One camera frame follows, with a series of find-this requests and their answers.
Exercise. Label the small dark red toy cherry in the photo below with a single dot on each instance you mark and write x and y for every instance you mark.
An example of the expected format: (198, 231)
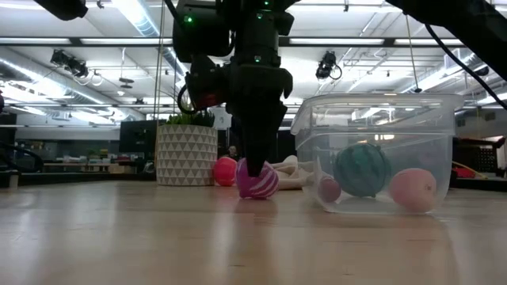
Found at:
(329, 190)

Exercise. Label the purple striped toy onion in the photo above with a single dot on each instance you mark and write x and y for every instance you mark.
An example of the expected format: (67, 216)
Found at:
(241, 184)

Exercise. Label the black ceiling mounted device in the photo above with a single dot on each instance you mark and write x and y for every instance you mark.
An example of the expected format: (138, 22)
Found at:
(325, 65)
(69, 62)

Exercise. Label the person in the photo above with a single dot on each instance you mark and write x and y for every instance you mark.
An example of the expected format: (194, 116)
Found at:
(232, 151)

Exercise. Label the silver air duct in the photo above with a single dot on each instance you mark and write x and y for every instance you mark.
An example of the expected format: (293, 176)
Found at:
(138, 20)

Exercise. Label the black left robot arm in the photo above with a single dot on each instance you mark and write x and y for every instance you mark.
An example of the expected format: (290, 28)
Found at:
(257, 35)

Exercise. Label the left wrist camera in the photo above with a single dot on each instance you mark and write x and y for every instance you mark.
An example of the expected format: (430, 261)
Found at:
(206, 79)

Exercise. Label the clear plastic tupperware container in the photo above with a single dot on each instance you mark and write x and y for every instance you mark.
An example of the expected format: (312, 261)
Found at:
(376, 118)

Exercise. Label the bright red toy tomato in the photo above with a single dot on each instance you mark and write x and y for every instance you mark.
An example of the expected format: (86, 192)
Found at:
(223, 172)

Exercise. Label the green striped toy watermelon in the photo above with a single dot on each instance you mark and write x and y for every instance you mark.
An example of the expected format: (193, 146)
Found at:
(362, 170)

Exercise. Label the beige pink cloth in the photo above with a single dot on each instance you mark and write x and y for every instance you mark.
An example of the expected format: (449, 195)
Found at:
(291, 174)

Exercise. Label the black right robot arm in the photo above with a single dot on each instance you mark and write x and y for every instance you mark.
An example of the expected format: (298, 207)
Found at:
(475, 27)

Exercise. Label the cluttered background shelf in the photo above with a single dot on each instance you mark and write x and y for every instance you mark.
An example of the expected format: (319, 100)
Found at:
(79, 160)

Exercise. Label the pink toy peach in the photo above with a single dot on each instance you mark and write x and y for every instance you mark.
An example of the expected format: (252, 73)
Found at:
(414, 190)

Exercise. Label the black monitor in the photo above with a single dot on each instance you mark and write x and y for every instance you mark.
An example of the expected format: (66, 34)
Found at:
(138, 138)

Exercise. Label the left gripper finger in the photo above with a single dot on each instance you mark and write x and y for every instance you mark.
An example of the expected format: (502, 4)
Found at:
(259, 146)

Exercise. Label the red and black chair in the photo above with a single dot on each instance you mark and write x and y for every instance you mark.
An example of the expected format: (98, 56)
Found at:
(481, 158)

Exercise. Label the long ceiling light strip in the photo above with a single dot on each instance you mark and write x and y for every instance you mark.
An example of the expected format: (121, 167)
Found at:
(336, 40)
(35, 40)

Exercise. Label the succulent in patterned white pot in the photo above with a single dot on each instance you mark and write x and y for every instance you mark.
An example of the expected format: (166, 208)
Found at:
(186, 154)

